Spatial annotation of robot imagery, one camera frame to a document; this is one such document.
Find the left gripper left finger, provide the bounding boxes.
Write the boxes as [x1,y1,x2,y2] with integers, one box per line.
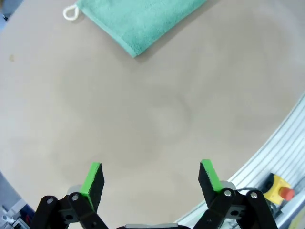
[30,162,108,229]

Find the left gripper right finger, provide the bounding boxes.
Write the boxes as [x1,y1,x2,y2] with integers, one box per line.
[193,159,279,229]

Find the green towel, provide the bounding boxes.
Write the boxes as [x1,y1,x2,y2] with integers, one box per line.
[62,0,208,59]

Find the yellow emergency stop button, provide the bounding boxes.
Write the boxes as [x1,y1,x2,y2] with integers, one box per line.
[261,173,295,205]

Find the white plastic fitting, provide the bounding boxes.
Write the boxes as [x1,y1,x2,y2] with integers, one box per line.
[0,209,15,224]

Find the aluminium profile rail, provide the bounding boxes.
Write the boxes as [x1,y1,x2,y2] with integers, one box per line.
[177,92,305,229]

